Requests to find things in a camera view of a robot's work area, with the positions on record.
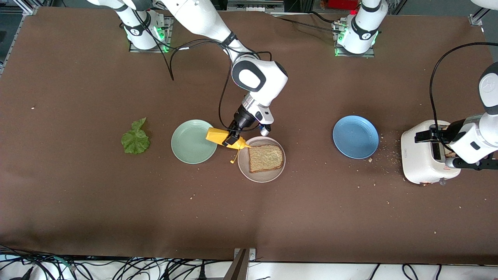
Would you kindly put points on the blue plate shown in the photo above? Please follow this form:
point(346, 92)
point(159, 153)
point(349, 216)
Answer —
point(356, 137)

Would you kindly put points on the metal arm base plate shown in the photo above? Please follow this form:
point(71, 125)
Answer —
point(354, 55)
point(167, 35)

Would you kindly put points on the mint green plate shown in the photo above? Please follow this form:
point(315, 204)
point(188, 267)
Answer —
point(190, 144)

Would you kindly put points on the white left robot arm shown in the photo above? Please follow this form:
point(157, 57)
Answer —
point(363, 27)

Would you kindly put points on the yellow mustard squeeze bottle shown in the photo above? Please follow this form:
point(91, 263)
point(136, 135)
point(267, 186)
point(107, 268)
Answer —
point(216, 135)

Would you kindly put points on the silver metal pole bracket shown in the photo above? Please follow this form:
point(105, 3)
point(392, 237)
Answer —
point(252, 254)

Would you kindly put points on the white toaster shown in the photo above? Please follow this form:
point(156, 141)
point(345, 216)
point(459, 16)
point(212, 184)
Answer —
point(418, 159)

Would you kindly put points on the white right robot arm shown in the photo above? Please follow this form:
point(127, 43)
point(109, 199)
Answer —
point(202, 19)

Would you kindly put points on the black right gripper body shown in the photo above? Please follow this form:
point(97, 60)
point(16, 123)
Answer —
point(242, 120)

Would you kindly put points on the green lettuce leaf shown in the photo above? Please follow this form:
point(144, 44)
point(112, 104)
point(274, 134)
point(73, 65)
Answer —
point(134, 142)

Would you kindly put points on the grey metal camera pole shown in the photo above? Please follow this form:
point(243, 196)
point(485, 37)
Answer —
point(237, 268)

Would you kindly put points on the aluminium frame profile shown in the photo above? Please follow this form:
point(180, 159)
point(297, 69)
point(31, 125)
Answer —
point(31, 9)
point(476, 19)

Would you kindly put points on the brown tablecloth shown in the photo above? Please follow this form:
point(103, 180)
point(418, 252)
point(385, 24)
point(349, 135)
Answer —
point(249, 214)

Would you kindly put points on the beige plate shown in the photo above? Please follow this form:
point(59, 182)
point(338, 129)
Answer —
point(260, 177)

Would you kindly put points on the toasted brown bread slice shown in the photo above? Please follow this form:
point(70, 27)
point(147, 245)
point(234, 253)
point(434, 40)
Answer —
point(451, 154)
point(266, 158)

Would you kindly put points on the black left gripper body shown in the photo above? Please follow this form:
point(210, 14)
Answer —
point(444, 133)

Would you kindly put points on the red box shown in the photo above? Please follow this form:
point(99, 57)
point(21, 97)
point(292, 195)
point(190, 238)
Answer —
point(342, 4)

